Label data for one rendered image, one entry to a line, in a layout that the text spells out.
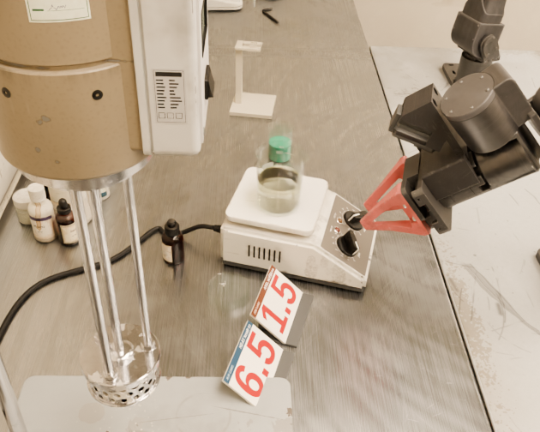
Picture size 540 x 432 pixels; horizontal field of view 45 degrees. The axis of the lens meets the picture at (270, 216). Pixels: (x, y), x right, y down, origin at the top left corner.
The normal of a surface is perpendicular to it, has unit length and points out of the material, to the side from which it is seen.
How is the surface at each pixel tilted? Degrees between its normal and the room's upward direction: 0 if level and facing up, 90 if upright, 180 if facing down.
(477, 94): 42
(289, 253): 90
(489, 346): 0
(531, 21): 90
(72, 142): 90
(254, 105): 0
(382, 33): 90
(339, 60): 0
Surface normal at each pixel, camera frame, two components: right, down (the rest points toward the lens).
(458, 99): -0.63, -0.55
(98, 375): 0.04, -0.77
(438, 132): -0.24, 0.60
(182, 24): 0.02, 0.63
